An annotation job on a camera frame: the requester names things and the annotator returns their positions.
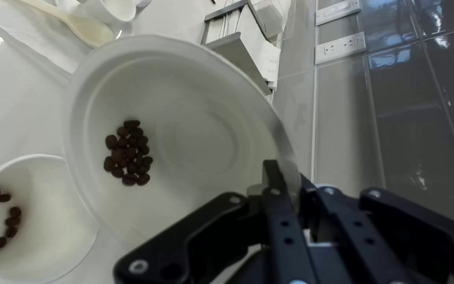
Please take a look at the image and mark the coffee beans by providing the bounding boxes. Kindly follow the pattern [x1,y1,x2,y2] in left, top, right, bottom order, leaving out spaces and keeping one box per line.
[102,119,152,186]

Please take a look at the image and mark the white espresso cup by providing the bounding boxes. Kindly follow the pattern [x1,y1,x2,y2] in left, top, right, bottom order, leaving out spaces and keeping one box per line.
[73,0,152,29]

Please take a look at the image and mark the napkin dispenser with napkins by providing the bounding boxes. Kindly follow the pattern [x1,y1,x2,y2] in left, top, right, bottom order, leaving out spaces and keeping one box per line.
[200,0,291,95]

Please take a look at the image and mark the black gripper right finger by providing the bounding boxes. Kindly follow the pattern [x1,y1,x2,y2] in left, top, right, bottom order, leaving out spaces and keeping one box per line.
[299,179,454,284]

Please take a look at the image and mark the white paper napkin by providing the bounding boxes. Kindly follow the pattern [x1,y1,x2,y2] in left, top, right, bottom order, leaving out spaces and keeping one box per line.
[0,0,91,73]

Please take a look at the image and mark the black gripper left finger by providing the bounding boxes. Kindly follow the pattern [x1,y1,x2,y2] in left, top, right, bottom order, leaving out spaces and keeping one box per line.
[113,160,316,284]

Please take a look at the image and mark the white wall outlet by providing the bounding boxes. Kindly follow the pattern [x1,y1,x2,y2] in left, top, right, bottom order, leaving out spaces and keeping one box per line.
[315,32,367,65]

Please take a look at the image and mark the white bowl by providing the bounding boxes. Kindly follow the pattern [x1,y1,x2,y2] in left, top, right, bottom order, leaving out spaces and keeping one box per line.
[62,35,299,250]

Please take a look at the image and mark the patterned paper cup far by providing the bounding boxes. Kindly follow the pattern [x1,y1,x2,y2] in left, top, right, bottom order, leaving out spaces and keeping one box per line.
[0,153,99,284]

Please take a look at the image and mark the wooden spoon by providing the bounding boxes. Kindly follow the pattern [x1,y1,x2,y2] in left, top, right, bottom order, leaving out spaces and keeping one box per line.
[20,0,114,48]

